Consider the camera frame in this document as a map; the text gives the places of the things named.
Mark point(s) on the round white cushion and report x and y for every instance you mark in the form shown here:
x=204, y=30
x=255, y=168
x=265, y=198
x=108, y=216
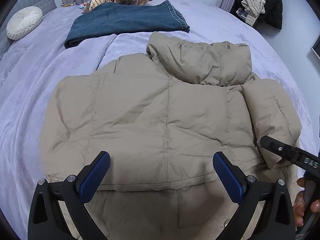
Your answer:
x=23, y=22

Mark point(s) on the colourful patterned cloth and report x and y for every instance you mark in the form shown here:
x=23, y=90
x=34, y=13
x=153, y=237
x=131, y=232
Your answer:
x=84, y=5

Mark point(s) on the folded blue jeans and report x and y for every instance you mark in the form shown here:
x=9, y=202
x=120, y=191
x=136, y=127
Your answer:
x=125, y=20

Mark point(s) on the person's right hand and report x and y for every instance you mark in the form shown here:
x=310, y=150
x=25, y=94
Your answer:
x=298, y=210

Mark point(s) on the dark framed panel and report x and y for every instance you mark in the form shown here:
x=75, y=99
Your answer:
x=316, y=47

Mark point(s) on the beige puffer jacket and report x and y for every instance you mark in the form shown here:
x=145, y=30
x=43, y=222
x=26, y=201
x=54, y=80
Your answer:
x=150, y=120

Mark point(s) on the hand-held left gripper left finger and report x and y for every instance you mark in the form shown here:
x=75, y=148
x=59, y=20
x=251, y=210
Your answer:
x=100, y=171

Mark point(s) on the hanging black and beige coats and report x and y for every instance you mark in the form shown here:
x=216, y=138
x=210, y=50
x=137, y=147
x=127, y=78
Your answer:
x=272, y=7

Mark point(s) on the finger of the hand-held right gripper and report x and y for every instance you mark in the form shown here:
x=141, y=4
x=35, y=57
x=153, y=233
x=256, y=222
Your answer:
x=277, y=148

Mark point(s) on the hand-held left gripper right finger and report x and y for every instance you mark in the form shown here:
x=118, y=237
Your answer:
x=227, y=177

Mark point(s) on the hanging beige quilted garment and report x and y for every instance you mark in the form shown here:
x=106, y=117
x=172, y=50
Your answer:
x=253, y=10

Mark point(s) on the lavender fleece bed blanket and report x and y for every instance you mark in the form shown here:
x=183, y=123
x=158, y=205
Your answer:
x=37, y=92

